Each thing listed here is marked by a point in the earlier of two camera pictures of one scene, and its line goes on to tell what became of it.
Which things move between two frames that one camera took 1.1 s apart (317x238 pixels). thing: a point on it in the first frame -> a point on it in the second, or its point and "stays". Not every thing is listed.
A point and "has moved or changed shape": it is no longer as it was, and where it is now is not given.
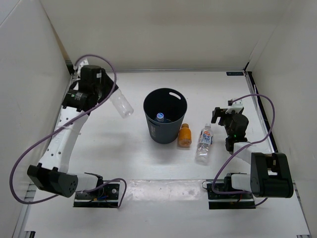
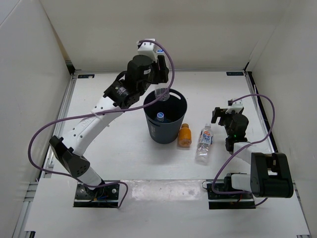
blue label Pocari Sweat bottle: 160,117 stays
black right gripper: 220,112 stays
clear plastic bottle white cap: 121,104 has moved or changed shape
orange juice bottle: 185,136 stays
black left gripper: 108,84 -> 162,75
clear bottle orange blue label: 205,142 stays
